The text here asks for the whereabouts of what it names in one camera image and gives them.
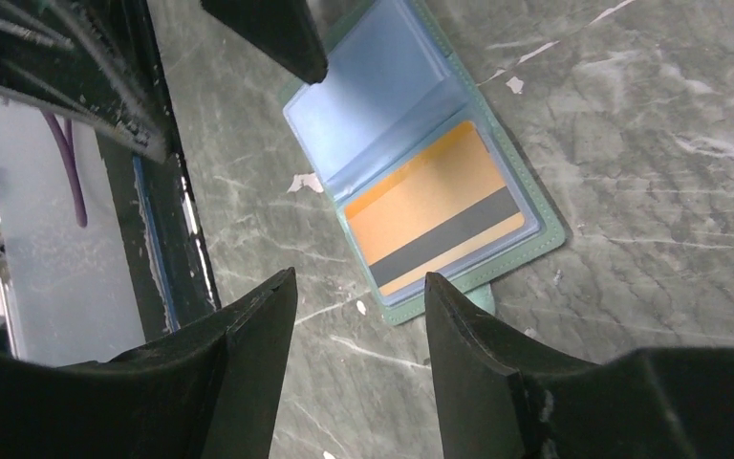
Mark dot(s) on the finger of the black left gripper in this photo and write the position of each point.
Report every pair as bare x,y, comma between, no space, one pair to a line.
282,29

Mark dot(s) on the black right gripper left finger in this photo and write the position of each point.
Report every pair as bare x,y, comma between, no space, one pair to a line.
208,390

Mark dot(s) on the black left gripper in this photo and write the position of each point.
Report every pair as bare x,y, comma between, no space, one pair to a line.
91,61

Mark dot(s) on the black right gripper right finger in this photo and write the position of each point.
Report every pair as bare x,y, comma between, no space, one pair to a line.
502,394

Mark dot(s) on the green card holder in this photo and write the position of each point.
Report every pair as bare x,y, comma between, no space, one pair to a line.
394,84

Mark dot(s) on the orange credit card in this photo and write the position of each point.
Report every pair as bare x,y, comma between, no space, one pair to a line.
447,207

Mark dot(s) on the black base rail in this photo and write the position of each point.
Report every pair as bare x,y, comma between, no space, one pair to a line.
161,233

